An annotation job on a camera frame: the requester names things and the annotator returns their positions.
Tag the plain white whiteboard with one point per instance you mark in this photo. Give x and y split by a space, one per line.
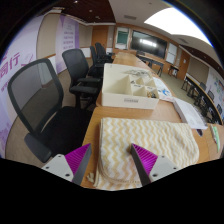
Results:
172 53

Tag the purple lettered wall poster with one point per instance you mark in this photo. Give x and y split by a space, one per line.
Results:
15 63

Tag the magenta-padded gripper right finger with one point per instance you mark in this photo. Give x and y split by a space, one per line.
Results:
145 160

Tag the large black wall screen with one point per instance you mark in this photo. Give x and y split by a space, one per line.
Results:
148 44

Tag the long table with black chairs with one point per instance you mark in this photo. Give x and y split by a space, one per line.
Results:
201 95

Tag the round black table grommet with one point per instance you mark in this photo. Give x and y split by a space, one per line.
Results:
199 132

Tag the bright ceiling light panel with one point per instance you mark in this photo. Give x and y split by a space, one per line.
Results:
176 23

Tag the whiteboard with green panel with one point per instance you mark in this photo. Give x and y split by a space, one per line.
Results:
122 37

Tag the brown wooden door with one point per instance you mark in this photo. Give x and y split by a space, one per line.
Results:
99 36
184 65

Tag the cream zigzag striped towel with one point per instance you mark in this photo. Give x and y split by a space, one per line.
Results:
156 140

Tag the colourful wall poster board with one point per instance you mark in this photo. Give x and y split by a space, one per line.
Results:
216 86

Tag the white compartment organizer box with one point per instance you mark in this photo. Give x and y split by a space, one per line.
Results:
116 90

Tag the small dark side table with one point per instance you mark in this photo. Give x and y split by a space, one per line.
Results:
173 67

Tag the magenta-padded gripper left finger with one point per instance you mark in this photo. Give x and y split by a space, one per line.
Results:
78 160

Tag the white printed paper sheet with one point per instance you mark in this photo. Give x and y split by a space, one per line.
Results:
161 83

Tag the purple and white banner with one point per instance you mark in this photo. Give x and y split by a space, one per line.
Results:
66 36

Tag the white and blue small box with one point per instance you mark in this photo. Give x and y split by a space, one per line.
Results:
166 95

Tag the dark-legged desk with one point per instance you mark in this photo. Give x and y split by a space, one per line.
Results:
150 60

